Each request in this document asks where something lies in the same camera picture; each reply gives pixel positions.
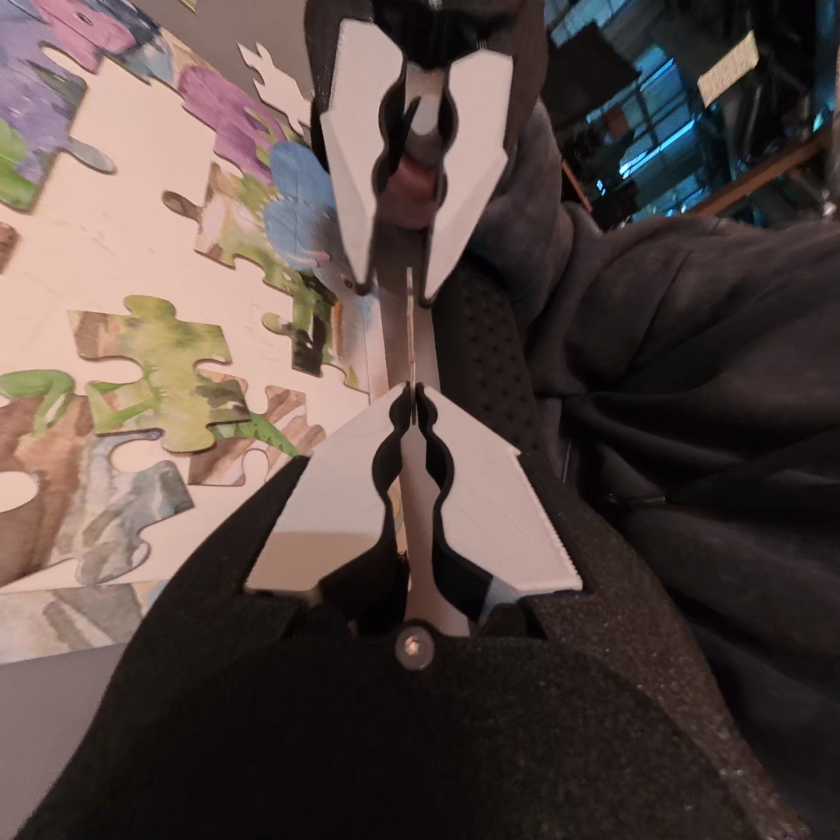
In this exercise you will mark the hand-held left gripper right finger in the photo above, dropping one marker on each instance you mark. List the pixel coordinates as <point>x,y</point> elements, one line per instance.
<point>505,518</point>

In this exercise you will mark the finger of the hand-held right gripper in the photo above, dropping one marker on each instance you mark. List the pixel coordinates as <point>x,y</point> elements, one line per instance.
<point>479,118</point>
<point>358,118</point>

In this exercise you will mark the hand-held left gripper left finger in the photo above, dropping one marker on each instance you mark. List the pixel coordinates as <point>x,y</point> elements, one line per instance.
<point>328,518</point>

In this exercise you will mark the pile of puzzle pieces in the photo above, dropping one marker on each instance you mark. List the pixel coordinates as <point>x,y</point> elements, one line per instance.
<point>275,85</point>

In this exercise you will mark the green and brown puzzle piece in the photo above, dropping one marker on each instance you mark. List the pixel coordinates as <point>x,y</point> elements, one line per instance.
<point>289,407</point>

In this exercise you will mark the group of assembled puzzle pieces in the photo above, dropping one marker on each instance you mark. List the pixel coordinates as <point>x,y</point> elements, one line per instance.
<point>229,111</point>

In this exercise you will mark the teal plant puzzle piece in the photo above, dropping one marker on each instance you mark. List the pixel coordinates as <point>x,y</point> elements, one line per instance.
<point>411,328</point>

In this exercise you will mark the green grass puzzle piece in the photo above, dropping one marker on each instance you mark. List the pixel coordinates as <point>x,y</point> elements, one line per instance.
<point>170,367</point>

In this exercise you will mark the dinosaur puzzle tray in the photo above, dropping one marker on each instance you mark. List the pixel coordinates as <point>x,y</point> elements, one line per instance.
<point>131,249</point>

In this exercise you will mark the brown grey puzzle piece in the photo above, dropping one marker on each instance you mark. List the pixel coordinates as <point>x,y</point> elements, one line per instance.
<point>65,472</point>

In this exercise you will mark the blue purple puzzle piece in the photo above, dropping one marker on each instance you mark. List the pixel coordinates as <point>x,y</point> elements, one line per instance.
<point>19,59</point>

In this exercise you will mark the green dinosaur head puzzle piece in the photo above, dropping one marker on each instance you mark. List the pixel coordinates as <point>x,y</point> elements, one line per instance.
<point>16,167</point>

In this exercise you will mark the person's right forearm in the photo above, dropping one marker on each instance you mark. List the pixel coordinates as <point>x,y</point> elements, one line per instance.
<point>531,197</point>

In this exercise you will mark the grey desk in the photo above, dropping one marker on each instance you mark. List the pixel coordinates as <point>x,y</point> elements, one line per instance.
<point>39,722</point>

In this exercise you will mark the person's right hand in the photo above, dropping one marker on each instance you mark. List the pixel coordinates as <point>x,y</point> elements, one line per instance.
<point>413,180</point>

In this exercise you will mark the black dimpled surface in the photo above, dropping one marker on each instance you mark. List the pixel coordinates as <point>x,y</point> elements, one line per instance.
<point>492,367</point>

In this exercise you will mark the person's grey sweater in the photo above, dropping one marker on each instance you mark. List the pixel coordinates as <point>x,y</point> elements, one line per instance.
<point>689,394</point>

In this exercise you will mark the white paper sign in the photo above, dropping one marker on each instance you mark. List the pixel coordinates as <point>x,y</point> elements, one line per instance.
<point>728,69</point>

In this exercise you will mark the pink dinosaur head puzzle piece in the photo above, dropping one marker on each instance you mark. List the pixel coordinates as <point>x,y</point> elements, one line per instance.
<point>85,26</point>

